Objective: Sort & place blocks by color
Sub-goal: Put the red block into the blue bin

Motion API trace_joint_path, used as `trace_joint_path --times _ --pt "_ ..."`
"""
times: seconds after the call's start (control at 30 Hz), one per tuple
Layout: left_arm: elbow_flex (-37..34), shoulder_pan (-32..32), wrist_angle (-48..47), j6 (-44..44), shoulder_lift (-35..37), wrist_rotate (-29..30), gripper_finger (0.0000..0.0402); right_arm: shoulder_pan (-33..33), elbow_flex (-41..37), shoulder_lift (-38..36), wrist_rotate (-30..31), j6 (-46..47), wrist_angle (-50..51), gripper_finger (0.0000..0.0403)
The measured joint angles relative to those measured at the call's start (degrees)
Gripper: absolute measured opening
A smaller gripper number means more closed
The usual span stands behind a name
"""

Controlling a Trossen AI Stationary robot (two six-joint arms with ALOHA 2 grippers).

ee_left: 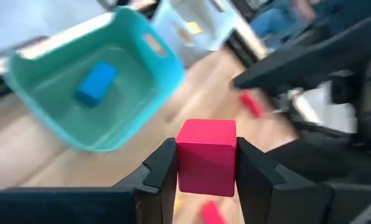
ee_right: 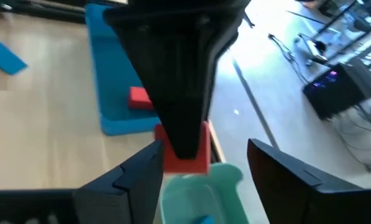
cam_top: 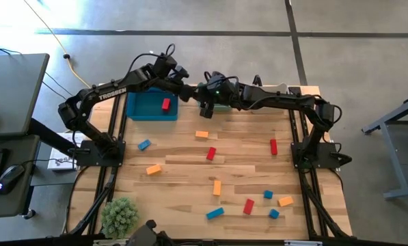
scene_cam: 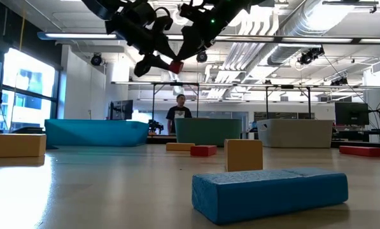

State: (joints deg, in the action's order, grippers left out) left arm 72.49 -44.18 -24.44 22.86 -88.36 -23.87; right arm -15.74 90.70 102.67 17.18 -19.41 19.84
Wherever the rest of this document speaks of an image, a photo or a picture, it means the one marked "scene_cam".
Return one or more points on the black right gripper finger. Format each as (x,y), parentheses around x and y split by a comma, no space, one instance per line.
(194,43)

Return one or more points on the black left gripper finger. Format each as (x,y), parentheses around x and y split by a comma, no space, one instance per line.
(164,49)
(151,63)

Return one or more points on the red cube block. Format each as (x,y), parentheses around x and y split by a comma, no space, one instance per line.
(176,67)

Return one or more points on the long red block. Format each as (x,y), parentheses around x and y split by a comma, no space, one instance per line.
(361,151)
(203,150)

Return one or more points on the orange rectangular block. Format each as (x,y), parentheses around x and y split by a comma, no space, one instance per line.
(178,146)
(14,145)
(243,156)

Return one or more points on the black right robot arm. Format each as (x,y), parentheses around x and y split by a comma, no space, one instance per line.
(240,6)

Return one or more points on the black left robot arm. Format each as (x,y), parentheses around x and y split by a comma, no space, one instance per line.
(97,8)

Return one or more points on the black round ceiling lamp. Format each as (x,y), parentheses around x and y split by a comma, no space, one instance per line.
(201,57)
(96,59)

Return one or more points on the white ceiling joists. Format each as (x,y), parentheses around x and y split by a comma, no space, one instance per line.
(240,54)

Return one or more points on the black computer monitor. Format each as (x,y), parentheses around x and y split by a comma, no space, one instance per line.
(351,113)
(123,109)

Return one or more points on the long ceiling light strip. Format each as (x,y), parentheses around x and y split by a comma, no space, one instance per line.
(81,36)
(317,40)

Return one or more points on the person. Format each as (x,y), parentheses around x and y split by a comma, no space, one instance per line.
(178,114)

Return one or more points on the small black background robot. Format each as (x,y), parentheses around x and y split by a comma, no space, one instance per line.
(154,126)

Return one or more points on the green plastic bin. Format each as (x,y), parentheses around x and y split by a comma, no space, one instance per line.
(205,132)

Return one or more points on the blue plastic bin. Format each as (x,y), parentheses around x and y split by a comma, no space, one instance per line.
(94,133)

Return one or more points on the large bright window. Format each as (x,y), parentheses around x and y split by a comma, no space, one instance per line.
(27,73)

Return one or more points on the white plastic bin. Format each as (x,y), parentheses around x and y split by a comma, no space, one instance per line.
(294,133)

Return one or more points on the black ceiling track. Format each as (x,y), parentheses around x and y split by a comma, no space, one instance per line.
(349,2)

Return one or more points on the long blue block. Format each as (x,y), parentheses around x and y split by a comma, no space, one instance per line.
(266,197)

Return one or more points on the black metal rig frame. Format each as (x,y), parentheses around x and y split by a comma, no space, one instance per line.
(153,101)
(267,101)

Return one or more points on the black aluminium table frame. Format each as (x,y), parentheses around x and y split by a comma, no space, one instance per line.
(161,140)

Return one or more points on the black ceiling camera cluster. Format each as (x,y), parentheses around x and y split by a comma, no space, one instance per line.
(339,81)
(309,56)

